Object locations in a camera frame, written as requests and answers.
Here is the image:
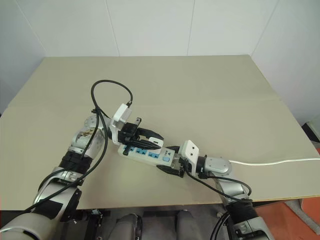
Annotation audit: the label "grey white box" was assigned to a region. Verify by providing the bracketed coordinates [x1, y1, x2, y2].
[303, 119, 320, 144]

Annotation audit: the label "dark grey rounded shape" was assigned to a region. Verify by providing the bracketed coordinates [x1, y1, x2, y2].
[116, 212, 144, 240]
[174, 209, 199, 240]

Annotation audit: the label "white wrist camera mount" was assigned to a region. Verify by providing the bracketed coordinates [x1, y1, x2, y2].
[109, 103, 134, 146]
[179, 139, 201, 174]

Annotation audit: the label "black metal frame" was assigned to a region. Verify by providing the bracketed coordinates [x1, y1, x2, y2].
[83, 209, 112, 240]

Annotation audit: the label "white charger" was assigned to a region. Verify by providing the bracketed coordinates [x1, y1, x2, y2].
[148, 136, 164, 155]

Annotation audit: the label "white power strip blue sockets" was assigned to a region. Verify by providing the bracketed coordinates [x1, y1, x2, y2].
[116, 143, 179, 168]

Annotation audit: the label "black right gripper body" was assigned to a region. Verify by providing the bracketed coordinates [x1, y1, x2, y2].
[171, 155, 192, 179]

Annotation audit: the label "white power strip cable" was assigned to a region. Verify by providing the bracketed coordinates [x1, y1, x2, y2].
[229, 157, 320, 167]

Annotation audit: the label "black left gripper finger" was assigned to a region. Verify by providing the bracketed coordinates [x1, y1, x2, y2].
[137, 127, 165, 141]
[131, 139, 163, 151]

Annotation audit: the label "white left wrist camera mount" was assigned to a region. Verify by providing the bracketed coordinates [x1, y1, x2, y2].
[109, 103, 134, 146]

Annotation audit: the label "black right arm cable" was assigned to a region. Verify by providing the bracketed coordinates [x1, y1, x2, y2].
[186, 172, 253, 240]

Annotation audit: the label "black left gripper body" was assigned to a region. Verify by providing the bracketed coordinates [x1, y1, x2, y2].
[117, 116, 143, 151]

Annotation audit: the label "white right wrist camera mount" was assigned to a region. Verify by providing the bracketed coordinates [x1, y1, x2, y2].
[179, 139, 201, 174]

